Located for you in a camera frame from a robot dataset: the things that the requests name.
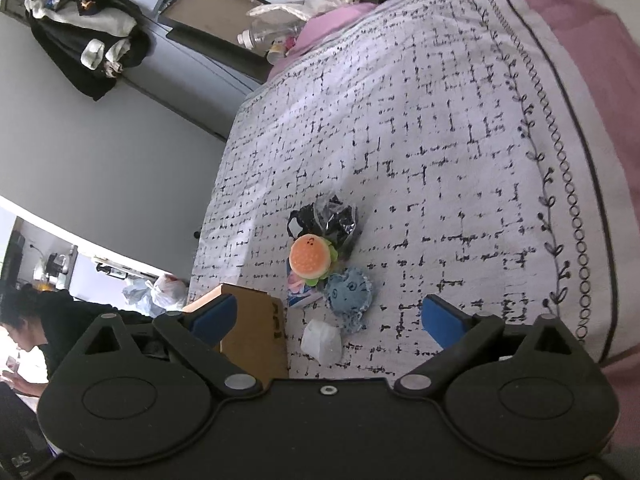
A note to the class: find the cardboard box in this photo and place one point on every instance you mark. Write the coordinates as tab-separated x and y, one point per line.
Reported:
252	345

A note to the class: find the white tissue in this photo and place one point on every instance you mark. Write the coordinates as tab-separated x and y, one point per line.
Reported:
322	340

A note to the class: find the pale blue plastic bag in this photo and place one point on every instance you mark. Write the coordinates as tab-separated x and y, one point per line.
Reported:
135	292

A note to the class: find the blue tissue pack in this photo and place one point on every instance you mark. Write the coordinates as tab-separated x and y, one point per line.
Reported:
300	297

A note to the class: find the brown board with dark frame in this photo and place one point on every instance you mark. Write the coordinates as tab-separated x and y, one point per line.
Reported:
210	10

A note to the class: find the white black-patterned blanket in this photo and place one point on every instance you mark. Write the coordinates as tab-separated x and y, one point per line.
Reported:
425	135

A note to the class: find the clear bag with dark item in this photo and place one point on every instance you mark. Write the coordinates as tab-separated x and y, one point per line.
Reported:
337	225

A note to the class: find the pile of dark clothes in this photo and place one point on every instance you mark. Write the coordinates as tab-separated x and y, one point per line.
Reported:
65	45

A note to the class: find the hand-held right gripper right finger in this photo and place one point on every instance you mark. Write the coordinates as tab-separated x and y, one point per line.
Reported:
441	322

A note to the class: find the clear plastic bottle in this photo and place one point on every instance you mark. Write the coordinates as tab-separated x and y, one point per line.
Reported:
260	35

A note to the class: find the grey wardrobe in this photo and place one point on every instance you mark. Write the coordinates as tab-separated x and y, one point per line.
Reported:
200	75

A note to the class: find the light blue frilled plush toy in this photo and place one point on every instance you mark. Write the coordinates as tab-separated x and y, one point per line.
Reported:
347	292

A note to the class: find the white plastic bag red print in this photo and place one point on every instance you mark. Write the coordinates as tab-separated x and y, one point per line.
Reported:
167	287

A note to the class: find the burger plush toy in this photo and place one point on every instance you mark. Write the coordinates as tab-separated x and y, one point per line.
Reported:
310	257

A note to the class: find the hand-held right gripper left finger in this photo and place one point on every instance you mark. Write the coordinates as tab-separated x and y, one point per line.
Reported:
215	316

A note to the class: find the paper cup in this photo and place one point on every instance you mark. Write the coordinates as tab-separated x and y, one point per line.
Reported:
274	54

